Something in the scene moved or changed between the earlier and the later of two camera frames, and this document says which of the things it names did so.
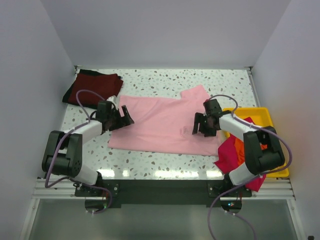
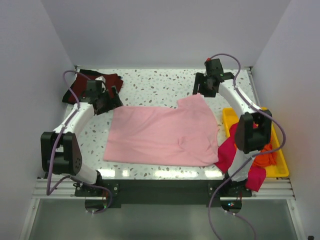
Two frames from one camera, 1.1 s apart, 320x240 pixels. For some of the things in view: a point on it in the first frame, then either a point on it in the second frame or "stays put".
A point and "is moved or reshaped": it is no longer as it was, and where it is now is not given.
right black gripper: x=199 y=118 → x=199 y=78
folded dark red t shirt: x=105 y=85 stays put
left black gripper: x=123 y=121 → x=113 y=102
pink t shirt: x=166 y=124 is moved or reshaped
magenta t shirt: x=227 y=160 stays put
